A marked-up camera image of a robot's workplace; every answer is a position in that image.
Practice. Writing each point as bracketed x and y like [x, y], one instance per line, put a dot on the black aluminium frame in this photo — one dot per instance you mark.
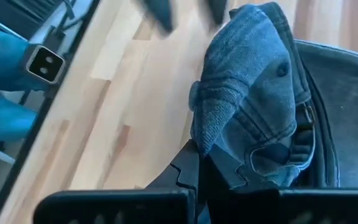
[51, 93]

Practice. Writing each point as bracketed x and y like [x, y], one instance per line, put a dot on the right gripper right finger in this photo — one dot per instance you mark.
[222, 180]

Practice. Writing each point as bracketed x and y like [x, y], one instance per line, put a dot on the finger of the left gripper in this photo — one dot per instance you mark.
[160, 14]
[214, 11]

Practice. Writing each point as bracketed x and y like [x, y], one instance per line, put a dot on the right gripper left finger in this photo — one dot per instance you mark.
[186, 171]

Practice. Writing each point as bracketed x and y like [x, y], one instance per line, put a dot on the person's leg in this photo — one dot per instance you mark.
[5, 118]
[2, 59]

